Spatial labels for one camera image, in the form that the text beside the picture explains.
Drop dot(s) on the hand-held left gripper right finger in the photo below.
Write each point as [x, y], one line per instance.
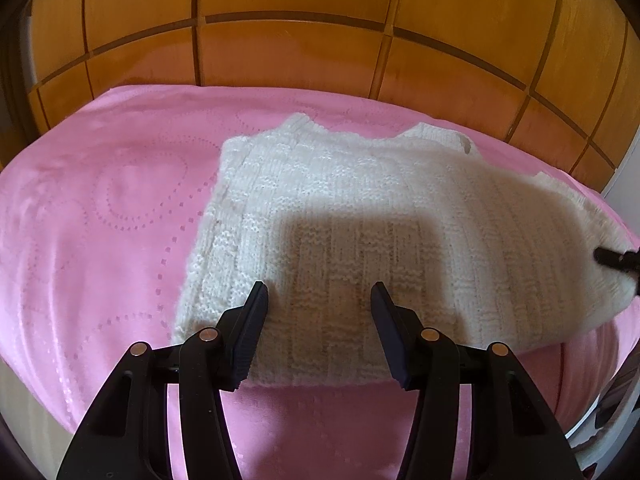
[387, 330]

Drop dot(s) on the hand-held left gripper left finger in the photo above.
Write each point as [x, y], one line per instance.
[250, 330]

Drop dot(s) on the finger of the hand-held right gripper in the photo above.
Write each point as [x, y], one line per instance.
[617, 260]

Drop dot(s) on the white knitted sweater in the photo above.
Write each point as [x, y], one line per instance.
[380, 200]

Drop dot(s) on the patterned cloth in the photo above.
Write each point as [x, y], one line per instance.
[612, 410]

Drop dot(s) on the pink blanket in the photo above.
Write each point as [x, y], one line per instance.
[100, 220]

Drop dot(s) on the wooden panelled headboard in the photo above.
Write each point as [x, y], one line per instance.
[300, 20]

